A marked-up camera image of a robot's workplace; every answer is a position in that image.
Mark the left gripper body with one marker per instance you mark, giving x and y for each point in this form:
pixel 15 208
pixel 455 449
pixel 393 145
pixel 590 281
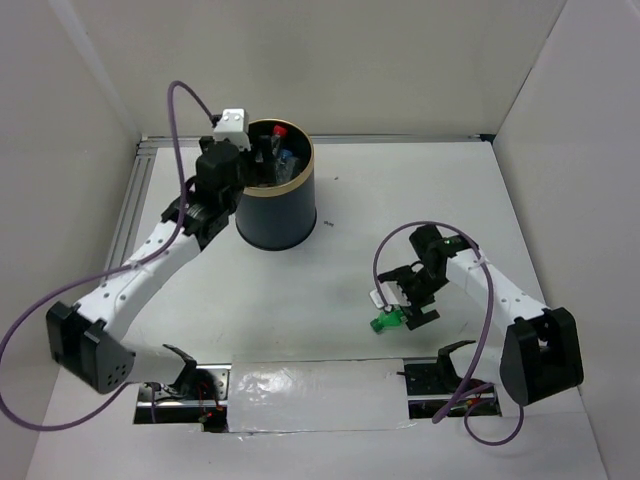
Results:
pixel 236 190

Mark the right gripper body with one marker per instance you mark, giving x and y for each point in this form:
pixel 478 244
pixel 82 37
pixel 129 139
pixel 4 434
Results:
pixel 419 286

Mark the green bottle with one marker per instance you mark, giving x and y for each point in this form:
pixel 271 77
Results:
pixel 388 318

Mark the blue label water bottle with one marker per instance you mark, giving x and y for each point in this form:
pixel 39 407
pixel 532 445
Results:
pixel 285 166

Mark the red label water bottle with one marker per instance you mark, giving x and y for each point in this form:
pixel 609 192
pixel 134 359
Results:
pixel 279 134

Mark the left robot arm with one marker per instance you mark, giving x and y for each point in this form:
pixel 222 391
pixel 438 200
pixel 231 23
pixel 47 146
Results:
pixel 86 338

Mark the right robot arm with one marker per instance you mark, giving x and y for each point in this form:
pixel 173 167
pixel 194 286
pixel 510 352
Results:
pixel 529 349

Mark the black bin with gold rim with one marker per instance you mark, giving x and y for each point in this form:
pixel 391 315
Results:
pixel 279 217

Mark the silver foil sheet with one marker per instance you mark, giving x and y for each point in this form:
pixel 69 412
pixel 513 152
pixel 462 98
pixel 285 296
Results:
pixel 323 396

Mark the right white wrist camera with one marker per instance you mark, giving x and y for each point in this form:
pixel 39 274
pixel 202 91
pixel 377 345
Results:
pixel 388 295

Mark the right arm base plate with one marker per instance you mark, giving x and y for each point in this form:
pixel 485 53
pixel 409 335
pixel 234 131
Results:
pixel 427 392

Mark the aluminium frame rail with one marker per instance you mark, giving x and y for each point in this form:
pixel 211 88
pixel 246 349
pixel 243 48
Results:
pixel 130 214

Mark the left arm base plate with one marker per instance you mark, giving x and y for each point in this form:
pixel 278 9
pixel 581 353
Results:
pixel 205 404

